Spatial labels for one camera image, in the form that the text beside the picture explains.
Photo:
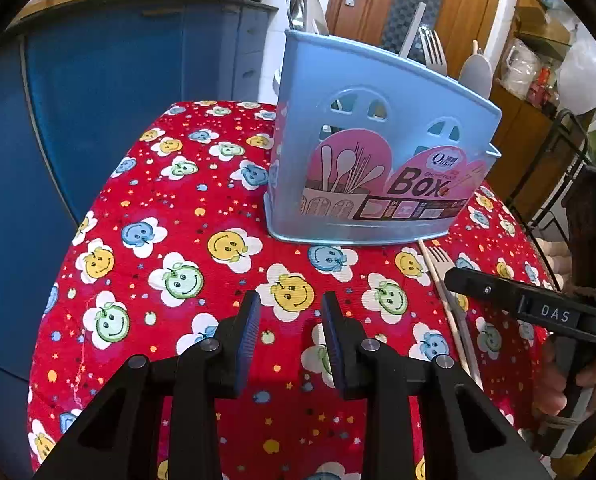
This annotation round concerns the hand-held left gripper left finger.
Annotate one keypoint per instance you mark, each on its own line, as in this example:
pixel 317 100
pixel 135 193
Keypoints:
pixel 248 345

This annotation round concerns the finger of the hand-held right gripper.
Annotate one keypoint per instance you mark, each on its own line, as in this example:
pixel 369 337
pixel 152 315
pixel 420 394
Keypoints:
pixel 485 290

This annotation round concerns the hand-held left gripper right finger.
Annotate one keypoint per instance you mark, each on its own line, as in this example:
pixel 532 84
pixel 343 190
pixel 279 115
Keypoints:
pixel 334 345

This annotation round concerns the beige plastic fork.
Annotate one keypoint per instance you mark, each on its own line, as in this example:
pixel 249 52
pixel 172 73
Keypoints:
pixel 440 259

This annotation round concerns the beige plastic spoon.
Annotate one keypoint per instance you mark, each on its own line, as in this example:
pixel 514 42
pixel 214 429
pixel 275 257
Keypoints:
pixel 475 77

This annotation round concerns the blue plastic utensil box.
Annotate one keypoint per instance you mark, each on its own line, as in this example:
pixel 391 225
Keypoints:
pixel 303 110

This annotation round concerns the small steel fork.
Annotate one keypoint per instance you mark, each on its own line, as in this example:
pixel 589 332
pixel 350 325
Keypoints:
pixel 433 50

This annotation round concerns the person's right hand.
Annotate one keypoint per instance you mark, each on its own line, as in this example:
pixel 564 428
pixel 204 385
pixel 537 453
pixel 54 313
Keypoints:
pixel 547 390

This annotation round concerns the pile of eggs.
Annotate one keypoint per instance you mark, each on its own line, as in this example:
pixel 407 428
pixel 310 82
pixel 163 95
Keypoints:
pixel 552 257

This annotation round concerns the red smiley printed tablecloth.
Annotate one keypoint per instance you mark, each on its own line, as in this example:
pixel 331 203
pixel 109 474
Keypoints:
pixel 178 200

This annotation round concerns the wooden side cabinet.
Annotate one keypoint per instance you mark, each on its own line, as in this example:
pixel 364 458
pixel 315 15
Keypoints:
pixel 522 125

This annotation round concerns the red packets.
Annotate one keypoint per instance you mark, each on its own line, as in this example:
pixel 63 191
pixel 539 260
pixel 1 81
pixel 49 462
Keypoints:
pixel 540 85

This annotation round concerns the clear plastic bag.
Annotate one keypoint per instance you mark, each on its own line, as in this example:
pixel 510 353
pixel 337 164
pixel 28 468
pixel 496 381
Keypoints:
pixel 520 67

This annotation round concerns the white plastic bag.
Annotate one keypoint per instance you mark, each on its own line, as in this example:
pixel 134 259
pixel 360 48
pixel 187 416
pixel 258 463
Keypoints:
pixel 587 75

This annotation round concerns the cardboard box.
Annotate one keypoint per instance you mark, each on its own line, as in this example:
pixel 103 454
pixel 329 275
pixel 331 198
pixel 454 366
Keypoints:
pixel 542 25

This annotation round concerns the wooden door with glass panel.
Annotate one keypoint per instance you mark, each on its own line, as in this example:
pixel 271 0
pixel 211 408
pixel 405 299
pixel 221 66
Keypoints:
pixel 372 15

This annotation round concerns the blue kitchen counter cabinet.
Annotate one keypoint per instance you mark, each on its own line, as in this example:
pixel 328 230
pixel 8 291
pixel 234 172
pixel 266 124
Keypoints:
pixel 103 85

